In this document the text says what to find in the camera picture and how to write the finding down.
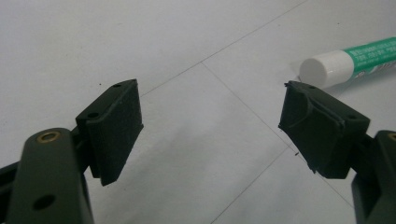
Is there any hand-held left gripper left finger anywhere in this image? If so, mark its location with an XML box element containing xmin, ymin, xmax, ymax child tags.
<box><xmin>0</xmin><ymin>78</ymin><xmax>145</xmax><ymax>224</ymax></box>

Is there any green tube with white cap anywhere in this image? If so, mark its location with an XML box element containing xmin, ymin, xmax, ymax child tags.
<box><xmin>298</xmin><ymin>36</ymin><xmax>396</xmax><ymax>90</ymax></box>

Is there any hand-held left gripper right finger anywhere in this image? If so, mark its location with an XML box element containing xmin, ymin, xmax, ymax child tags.
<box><xmin>277</xmin><ymin>80</ymin><xmax>396</xmax><ymax>224</ymax></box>

